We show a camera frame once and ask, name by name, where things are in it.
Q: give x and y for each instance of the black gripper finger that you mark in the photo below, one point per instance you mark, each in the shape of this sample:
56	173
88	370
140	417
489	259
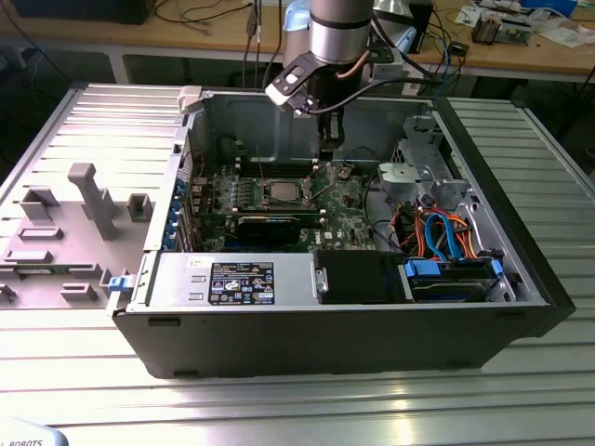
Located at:
331	135

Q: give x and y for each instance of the white paper sheet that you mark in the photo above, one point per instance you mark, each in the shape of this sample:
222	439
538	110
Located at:
564	36

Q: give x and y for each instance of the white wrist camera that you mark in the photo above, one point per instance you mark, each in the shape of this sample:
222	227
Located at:
290	81

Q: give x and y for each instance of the RAM slot white clips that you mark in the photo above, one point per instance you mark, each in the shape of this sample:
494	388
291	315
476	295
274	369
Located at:
279	162
279	170

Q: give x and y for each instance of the CPU cooler heat sink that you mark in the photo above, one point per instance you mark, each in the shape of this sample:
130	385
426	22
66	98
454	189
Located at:
485	30

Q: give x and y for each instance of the silver CPU locking lever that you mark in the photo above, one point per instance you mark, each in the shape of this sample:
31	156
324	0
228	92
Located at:
260	163
312	173

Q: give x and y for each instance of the black open PC case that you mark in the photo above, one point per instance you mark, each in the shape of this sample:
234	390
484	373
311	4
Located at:
302	344

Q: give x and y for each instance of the metal CPU socket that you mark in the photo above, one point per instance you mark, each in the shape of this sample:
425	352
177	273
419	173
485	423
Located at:
267	200

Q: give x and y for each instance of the coin cell battery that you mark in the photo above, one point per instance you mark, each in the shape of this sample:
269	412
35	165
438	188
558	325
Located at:
344	173

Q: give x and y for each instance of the small black adapter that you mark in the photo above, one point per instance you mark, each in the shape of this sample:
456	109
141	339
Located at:
459	48

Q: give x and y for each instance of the black graphics card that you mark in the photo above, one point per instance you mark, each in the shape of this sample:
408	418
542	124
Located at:
267	230

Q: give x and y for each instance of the silver metal drive cage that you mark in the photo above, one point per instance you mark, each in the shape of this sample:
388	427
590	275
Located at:
400	181

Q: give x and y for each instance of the tall black box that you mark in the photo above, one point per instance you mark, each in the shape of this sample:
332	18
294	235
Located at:
424	37

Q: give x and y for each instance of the grey metal component box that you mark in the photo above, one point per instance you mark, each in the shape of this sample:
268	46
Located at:
515	32

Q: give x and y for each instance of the silver power supply unit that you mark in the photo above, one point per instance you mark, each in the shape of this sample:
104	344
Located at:
176	279

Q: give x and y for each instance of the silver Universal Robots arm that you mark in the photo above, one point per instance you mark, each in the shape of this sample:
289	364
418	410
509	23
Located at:
341	32

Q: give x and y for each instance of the black equipment case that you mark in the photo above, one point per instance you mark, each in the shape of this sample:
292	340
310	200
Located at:
79	11

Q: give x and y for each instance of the black round chassis speaker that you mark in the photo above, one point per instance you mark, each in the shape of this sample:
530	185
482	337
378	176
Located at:
228	145

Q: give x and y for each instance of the hard disk blue carrier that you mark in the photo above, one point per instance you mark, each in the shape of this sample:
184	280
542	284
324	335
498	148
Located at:
446	288

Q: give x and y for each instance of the wooden desk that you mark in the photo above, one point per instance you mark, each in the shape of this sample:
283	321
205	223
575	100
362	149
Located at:
139	35

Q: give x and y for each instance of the silver disk bay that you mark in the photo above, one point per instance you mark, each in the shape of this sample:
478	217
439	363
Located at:
509	288

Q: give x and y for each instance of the grey parts rack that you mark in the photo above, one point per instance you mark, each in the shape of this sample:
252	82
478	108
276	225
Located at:
93	260

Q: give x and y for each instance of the pale grey plastic block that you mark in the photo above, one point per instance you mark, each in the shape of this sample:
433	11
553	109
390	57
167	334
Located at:
190	100

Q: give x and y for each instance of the green motherboard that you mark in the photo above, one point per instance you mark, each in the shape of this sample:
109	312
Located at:
344	218

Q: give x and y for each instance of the pale blue teach pendant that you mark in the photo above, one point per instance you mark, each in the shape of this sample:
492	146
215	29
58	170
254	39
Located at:
28	436

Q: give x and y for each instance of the blue plastic latch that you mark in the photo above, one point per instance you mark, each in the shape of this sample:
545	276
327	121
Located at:
118	283

